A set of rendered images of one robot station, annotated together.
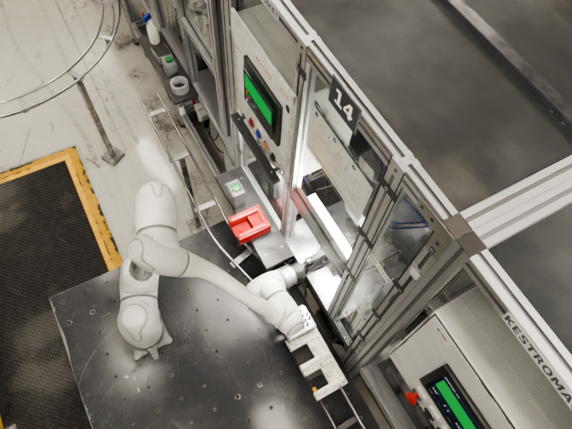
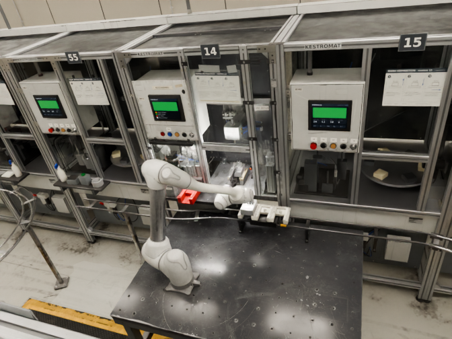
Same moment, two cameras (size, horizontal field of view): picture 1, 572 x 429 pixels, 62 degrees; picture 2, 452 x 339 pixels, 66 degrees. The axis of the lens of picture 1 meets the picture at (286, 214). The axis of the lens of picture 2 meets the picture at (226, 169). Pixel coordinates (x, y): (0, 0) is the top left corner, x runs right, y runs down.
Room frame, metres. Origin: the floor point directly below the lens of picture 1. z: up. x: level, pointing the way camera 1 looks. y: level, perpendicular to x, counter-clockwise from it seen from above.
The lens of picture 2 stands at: (-1.06, 1.08, 2.56)
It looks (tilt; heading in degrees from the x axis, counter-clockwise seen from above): 33 degrees down; 327
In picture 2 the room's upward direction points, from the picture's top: 9 degrees counter-clockwise
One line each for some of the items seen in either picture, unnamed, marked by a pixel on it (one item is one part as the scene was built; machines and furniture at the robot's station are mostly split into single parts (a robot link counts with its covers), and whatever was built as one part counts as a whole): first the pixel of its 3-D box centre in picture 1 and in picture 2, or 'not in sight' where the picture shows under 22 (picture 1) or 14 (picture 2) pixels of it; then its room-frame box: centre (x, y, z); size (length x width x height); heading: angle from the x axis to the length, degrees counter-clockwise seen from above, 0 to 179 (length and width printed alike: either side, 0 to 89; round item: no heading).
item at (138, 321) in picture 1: (139, 322); (177, 265); (0.50, 0.57, 0.85); 0.18 x 0.16 x 0.22; 15
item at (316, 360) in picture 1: (309, 351); (264, 215); (0.45, -0.16, 0.84); 0.36 x 0.14 x 0.10; 34
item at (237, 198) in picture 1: (237, 193); (171, 188); (1.11, 0.23, 0.97); 0.08 x 0.08 x 0.12; 34
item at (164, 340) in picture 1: (147, 336); (185, 280); (0.48, 0.56, 0.71); 0.22 x 0.18 x 0.06; 34
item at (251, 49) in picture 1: (289, 90); (171, 105); (1.17, 0.03, 1.60); 0.42 x 0.29 x 0.46; 34
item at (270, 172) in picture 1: (255, 145); (171, 141); (1.10, 0.14, 1.37); 0.36 x 0.04 x 0.04; 34
